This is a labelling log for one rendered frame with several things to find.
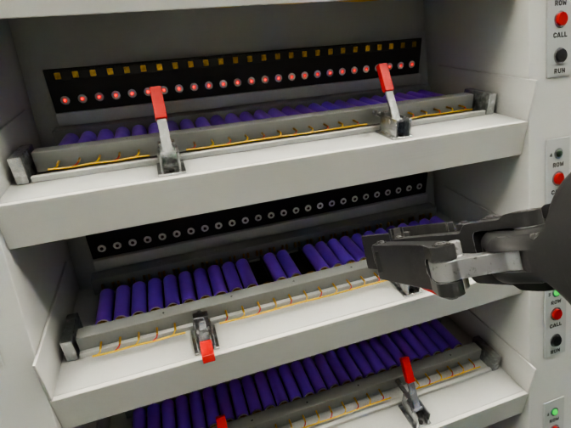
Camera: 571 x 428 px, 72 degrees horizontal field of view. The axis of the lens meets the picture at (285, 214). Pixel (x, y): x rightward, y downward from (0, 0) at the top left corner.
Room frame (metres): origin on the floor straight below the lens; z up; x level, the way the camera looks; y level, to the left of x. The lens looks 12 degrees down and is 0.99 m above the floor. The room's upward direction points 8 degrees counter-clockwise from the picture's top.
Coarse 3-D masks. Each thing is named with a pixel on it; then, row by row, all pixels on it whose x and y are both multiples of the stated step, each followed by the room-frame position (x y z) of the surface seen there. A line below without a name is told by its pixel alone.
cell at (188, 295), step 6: (180, 276) 0.51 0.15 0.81; (186, 276) 0.51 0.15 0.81; (180, 282) 0.50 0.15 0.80; (186, 282) 0.50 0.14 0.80; (192, 282) 0.51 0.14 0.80; (180, 288) 0.49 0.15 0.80; (186, 288) 0.48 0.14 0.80; (192, 288) 0.49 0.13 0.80; (186, 294) 0.47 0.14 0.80; (192, 294) 0.47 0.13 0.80; (186, 300) 0.46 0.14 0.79
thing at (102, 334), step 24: (360, 264) 0.50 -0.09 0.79; (264, 288) 0.47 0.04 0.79; (288, 288) 0.47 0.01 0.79; (312, 288) 0.48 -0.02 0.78; (336, 288) 0.48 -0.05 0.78; (168, 312) 0.44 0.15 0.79; (192, 312) 0.44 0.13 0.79; (216, 312) 0.45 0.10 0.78; (264, 312) 0.45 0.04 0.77; (96, 336) 0.41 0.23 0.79; (120, 336) 0.42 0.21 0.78; (168, 336) 0.42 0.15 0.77
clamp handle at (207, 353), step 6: (198, 324) 0.40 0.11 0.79; (204, 324) 0.40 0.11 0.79; (204, 330) 0.40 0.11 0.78; (204, 336) 0.39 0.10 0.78; (204, 342) 0.37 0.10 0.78; (210, 342) 0.37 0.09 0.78; (204, 348) 0.36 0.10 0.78; (210, 348) 0.35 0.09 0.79; (204, 354) 0.34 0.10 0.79; (210, 354) 0.34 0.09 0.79; (204, 360) 0.34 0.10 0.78; (210, 360) 0.34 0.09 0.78
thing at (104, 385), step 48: (192, 240) 0.56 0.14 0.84; (240, 240) 0.59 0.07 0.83; (384, 288) 0.49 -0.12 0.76; (480, 288) 0.49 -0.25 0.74; (48, 336) 0.39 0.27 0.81; (240, 336) 0.42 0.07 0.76; (288, 336) 0.42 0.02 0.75; (336, 336) 0.44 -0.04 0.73; (48, 384) 0.35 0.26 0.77; (96, 384) 0.37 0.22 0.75; (144, 384) 0.38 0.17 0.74; (192, 384) 0.39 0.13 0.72
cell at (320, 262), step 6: (306, 246) 0.56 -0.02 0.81; (312, 246) 0.56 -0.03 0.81; (306, 252) 0.56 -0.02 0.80; (312, 252) 0.55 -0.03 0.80; (318, 252) 0.55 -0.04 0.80; (312, 258) 0.54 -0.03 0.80; (318, 258) 0.53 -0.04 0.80; (312, 264) 0.53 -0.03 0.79; (318, 264) 0.52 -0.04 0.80; (324, 264) 0.52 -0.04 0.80; (318, 270) 0.51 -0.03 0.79
